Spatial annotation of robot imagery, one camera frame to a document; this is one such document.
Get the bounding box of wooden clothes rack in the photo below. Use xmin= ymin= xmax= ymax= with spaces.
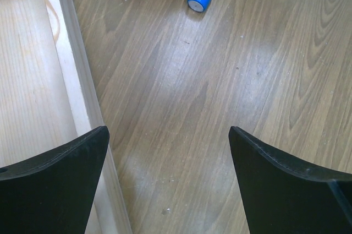
xmin=1 ymin=0 xmax=131 ymax=233

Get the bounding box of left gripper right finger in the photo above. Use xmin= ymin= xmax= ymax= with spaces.
xmin=229 ymin=127 xmax=351 ymax=233

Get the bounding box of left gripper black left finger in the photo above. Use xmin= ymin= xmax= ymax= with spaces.
xmin=1 ymin=126 xmax=109 ymax=233

